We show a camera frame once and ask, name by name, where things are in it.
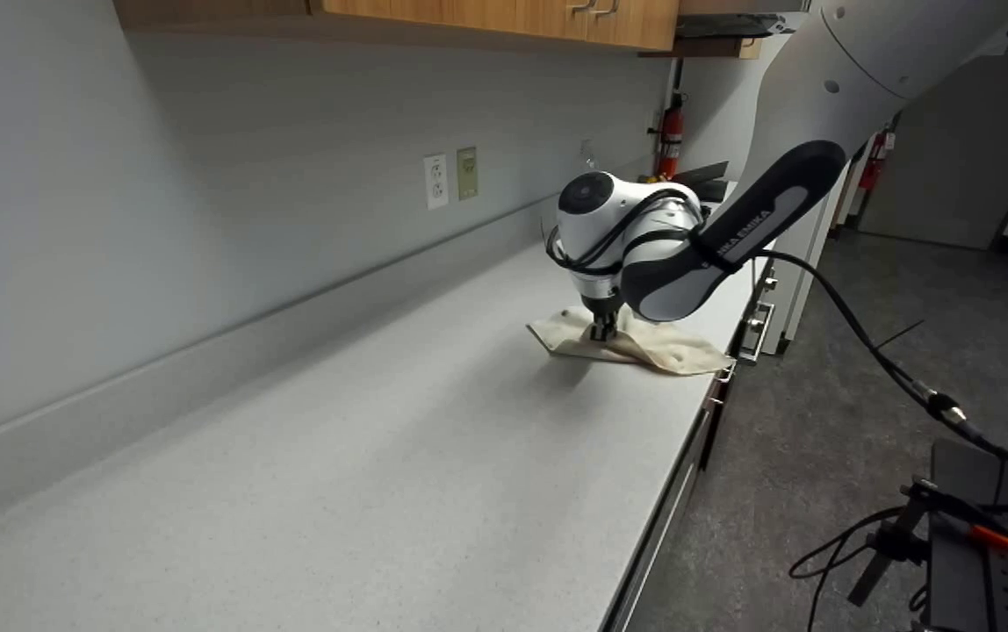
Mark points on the beige stained cloth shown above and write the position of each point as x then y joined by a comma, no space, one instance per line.
629,342

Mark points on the white wall power outlet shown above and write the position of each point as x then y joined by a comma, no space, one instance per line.
436,179

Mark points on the orange handled clamp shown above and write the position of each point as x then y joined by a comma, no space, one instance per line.
980,527

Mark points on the wooden wall cabinet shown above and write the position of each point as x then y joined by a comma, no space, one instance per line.
640,25

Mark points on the beige wall plate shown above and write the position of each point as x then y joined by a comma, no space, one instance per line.
465,173

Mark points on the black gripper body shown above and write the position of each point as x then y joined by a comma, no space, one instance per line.
606,319

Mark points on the red fire extinguisher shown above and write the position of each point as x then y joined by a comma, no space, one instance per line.
670,131

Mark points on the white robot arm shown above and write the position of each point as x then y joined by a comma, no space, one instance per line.
650,247

